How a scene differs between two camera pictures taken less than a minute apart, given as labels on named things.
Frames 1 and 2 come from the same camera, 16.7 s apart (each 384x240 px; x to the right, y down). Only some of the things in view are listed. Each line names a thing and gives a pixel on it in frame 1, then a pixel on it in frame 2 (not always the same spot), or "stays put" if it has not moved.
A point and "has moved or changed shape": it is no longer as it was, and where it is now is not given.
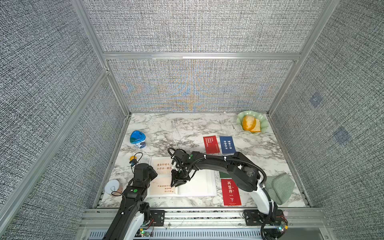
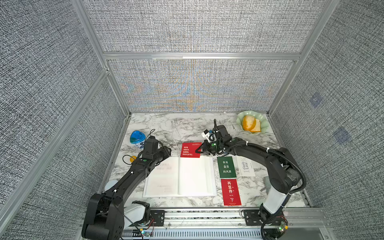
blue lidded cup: [138, 138] stays put
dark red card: [211, 144] has moved or changed shape
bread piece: [250, 123] stays put
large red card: [230, 192] stays put
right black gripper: [175, 181] to [204, 146]
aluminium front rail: [95, 224] stays put
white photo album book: [201, 183] stays put
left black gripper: [151, 171] to [166, 153]
